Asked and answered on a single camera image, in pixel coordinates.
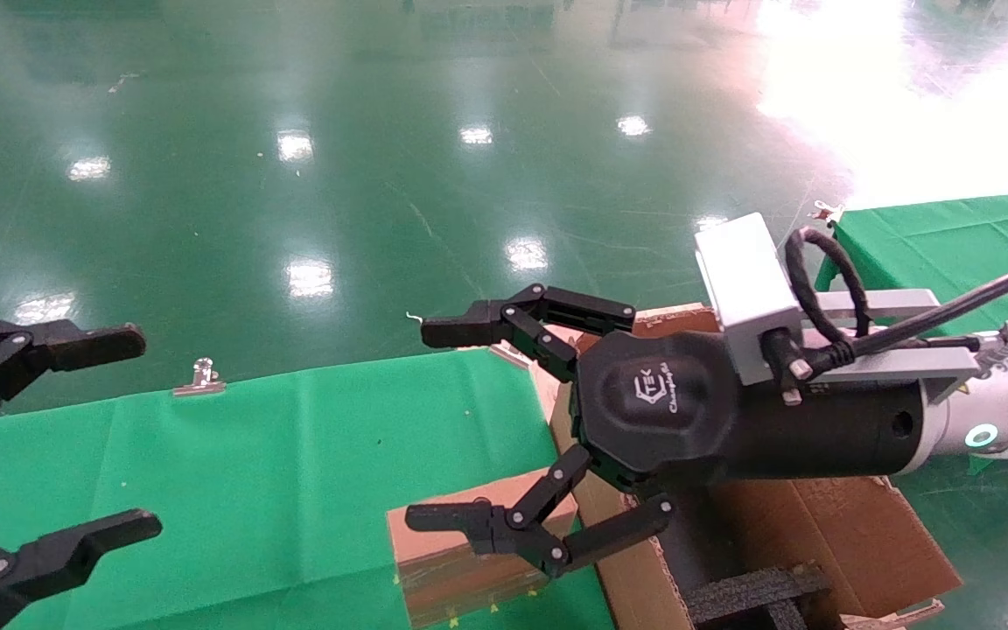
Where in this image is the black camera cable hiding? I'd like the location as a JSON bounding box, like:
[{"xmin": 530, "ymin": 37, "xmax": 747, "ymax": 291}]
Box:
[{"xmin": 784, "ymin": 226, "xmax": 1008, "ymax": 379}]

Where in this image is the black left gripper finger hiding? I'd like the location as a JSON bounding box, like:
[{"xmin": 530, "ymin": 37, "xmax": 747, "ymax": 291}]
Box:
[
  {"xmin": 0, "ymin": 509, "xmax": 163, "ymax": 630},
  {"xmin": 0, "ymin": 317, "xmax": 147, "ymax": 438}
]

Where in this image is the small brown cardboard box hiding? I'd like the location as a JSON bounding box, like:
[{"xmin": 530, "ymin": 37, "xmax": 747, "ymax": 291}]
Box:
[{"xmin": 386, "ymin": 468, "xmax": 579, "ymax": 629}]

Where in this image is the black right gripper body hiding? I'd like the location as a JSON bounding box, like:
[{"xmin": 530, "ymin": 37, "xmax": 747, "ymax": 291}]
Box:
[{"xmin": 574, "ymin": 331, "xmax": 927, "ymax": 487}]

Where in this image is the large green tablecloth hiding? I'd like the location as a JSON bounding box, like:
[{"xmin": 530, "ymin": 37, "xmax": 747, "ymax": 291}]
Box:
[{"xmin": 0, "ymin": 348, "xmax": 615, "ymax": 630}]

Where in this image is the silver camera mounting bracket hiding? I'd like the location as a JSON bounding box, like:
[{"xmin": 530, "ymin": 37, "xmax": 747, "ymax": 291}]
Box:
[{"xmin": 793, "ymin": 289, "xmax": 1008, "ymax": 405}]

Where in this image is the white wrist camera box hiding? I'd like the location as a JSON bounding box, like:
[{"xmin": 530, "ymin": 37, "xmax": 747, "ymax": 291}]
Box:
[{"xmin": 695, "ymin": 213, "xmax": 807, "ymax": 388}]

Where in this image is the black foam insert bar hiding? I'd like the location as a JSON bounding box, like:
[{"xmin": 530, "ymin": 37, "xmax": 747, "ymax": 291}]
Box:
[{"xmin": 686, "ymin": 563, "xmax": 833, "ymax": 630}]

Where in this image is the large open cardboard carton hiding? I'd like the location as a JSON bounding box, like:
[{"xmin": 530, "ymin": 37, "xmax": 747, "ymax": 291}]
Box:
[{"xmin": 530, "ymin": 304, "xmax": 965, "ymax": 630}]

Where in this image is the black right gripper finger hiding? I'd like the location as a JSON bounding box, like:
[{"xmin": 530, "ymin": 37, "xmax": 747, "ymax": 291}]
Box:
[
  {"xmin": 421, "ymin": 284, "xmax": 636, "ymax": 382},
  {"xmin": 405, "ymin": 444, "xmax": 674, "ymax": 578}
]

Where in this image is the green cloth on side table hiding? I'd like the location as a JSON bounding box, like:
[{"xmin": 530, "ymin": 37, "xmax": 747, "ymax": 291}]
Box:
[{"xmin": 815, "ymin": 188, "xmax": 1008, "ymax": 478}]

